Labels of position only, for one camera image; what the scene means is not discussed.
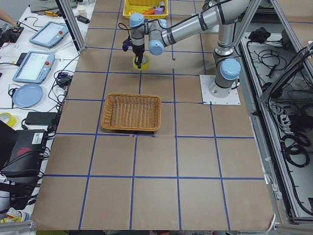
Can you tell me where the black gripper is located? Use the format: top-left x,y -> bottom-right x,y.
133,45 -> 145,69

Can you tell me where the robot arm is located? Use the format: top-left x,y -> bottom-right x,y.
129,13 -> 167,70
144,0 -> 250,98

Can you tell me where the spare yellow tape roll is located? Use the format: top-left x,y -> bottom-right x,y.
0,112 -> 17,128

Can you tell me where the orange toy carrot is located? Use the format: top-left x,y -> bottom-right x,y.
142,8 -> 155,15

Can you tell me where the purple foam cube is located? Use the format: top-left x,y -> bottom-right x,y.
154,7 -> 164,15

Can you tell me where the brown wicker basket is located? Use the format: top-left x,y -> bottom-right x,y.
101,93 -> 161,132

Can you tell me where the yellow plastic tray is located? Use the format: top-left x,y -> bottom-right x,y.
123,0 -> 169,19

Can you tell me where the upper teach pendant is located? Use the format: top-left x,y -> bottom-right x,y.
29,21 -> 69,48

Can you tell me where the teach pendant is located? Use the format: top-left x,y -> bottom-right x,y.
13,51 -> 55,84
29,21 -> 69,48

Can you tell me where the lower teach pendant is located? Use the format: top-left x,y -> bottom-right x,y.
13,51 -> 55,84

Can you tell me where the blue plate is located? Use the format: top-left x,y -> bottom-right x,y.
12,84 -> 43,108

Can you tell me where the black power adapter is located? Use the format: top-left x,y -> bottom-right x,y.
24,112 -> 57,126

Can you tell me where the black computer box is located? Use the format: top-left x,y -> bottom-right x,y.
0,127 -> 48,177

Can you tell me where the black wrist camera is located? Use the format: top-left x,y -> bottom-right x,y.
122,39 -> 131,52

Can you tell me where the aluminium frame post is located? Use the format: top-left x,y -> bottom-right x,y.
56,0 -> 86,52

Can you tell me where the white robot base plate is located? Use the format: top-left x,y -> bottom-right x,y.
200,75 -> 241,106

